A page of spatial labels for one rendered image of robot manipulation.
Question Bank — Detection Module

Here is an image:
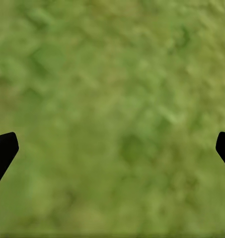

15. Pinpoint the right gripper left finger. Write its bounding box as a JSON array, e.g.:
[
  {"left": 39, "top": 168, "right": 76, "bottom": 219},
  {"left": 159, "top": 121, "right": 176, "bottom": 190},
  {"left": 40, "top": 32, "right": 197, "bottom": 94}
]
[{"left": 0, "top": 132, "right": 19, "bottom": 180}]

